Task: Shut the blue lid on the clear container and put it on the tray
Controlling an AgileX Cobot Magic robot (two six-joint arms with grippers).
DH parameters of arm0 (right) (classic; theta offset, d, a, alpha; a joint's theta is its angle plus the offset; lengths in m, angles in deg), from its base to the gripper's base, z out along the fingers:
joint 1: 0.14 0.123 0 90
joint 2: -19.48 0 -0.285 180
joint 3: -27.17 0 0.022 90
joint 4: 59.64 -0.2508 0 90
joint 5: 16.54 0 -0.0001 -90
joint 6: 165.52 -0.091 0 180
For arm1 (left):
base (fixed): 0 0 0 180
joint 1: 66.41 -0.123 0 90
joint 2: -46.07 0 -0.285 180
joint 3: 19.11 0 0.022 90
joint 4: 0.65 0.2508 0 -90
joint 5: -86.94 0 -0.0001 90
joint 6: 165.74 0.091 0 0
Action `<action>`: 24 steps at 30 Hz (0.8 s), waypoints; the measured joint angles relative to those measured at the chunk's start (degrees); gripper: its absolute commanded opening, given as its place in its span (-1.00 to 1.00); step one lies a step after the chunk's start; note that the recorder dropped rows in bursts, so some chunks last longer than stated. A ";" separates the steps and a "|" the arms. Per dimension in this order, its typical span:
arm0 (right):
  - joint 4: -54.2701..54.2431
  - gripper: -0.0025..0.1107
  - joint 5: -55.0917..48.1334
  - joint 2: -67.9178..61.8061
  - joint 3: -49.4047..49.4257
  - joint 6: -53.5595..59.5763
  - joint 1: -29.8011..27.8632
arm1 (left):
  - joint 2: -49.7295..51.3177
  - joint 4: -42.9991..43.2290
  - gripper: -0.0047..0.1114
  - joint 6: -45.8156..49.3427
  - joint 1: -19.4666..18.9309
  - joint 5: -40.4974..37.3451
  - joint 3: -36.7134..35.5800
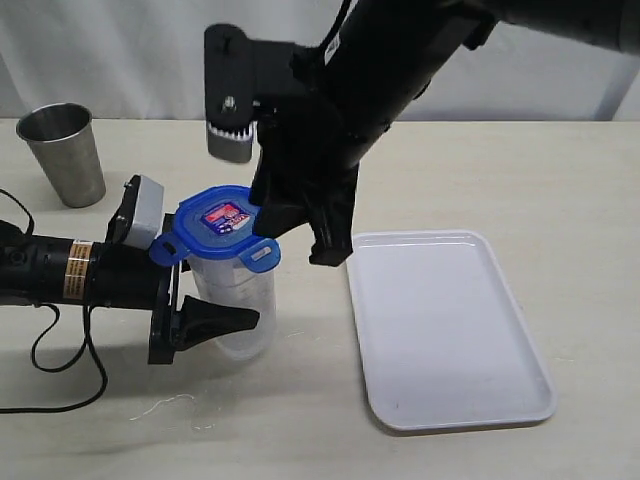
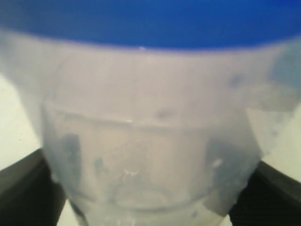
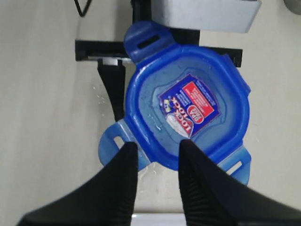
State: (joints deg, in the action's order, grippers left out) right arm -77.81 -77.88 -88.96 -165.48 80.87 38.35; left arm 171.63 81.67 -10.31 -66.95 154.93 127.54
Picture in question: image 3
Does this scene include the blue container lid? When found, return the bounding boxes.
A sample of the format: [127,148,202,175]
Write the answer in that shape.
[98,21,251,184]

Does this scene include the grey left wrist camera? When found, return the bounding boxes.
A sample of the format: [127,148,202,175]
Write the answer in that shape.
[151,0,261,33]

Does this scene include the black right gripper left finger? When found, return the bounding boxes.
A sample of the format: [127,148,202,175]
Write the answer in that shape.
[17,142,138,226]

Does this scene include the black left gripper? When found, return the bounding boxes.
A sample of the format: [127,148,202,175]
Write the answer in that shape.
[74,0,243,123]

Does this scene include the white plastic tray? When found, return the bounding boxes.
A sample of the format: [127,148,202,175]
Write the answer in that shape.
[131,213,186,226]

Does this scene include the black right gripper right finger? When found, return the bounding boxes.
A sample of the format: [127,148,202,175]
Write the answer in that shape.
[178,139,301,226]

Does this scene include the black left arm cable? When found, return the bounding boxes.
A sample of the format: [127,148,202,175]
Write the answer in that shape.
[74,0,91,17]

